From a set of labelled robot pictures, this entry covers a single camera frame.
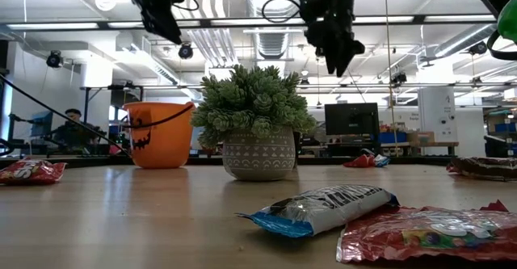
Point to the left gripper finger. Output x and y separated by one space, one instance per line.
177 28
166 30

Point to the blue silver candy bar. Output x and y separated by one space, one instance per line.
331 208
381 161

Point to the black computer monitor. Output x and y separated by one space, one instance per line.
351 119

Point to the black bar with light strips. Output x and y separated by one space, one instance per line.
242 22

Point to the blue storage box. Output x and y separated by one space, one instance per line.
392 137

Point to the potted green succulent plant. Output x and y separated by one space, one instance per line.
250 99

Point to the cardboard box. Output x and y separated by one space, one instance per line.
422 137

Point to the white column with signs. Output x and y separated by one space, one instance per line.
438 115

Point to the orange pumpkin face bucket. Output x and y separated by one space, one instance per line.
169 139

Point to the black metal stand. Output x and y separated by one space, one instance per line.
86 107

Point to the wooden desk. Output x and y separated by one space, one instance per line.
440 144

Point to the person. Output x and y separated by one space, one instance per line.
72 133

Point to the small dark monitor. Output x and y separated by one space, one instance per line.
40 123

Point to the green plastic bucket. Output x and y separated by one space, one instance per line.
509 20

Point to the black office chair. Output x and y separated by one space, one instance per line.
496 145

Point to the blue storage bins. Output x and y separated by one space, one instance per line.
507 127

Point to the black ceiling camera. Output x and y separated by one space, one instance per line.
54 60
478 48
186 51
398 79

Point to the silver ventilation duct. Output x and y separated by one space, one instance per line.
274 44

